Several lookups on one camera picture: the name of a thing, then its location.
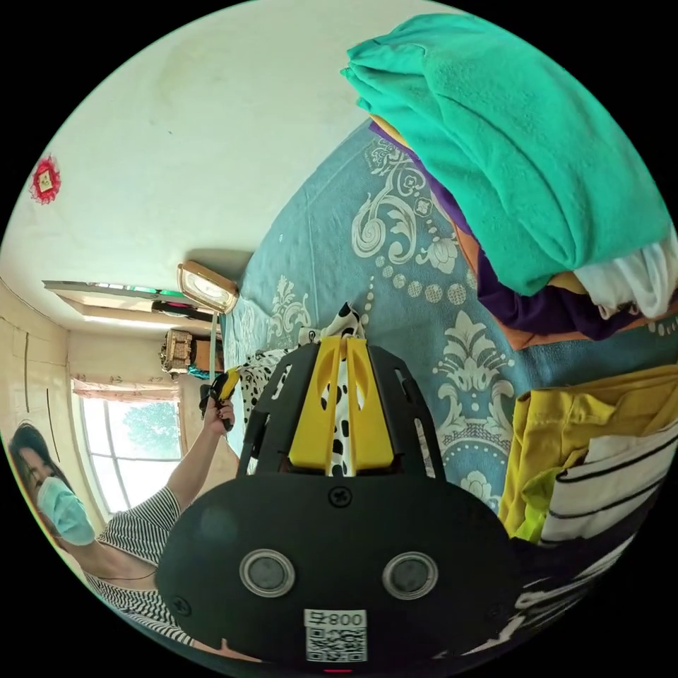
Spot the gold framed clock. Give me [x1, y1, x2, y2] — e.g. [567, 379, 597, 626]
[176, 259, 240, 314]

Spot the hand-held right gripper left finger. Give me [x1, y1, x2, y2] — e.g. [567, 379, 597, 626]
[287, 338, 347, 473]

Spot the pink curtain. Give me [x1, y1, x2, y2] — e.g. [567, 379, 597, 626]
[70, 374, 182, 403]

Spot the teal and purple clothes pile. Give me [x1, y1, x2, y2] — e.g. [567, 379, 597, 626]
[340, 12, 678, 350]

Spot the white short sleeve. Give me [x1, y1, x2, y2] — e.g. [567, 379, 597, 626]
[238, 300, 367, 477]

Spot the yellow and striped clothes pile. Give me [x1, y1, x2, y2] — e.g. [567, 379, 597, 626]
[465, 365, 678, 658]

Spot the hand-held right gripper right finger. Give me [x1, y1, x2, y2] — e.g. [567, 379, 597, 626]
[346, 338, 397, 475]

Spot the person's left hand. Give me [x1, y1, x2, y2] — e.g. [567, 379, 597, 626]
[203, 398, 235, 439]

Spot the bed with blue printed sheet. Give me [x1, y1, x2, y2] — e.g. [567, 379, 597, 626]
[219, 118, 678, 526]

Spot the person's left forearm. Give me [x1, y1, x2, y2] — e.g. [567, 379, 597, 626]
[166, 426, 234, 511]

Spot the window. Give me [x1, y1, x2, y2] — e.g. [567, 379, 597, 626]
[79, 397, 184, 516]

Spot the red paper wall ornament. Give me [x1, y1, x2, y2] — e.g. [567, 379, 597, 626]
[30, 155, 62, 206]

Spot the person's body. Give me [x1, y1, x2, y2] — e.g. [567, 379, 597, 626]
[0, 422, 198, 649]

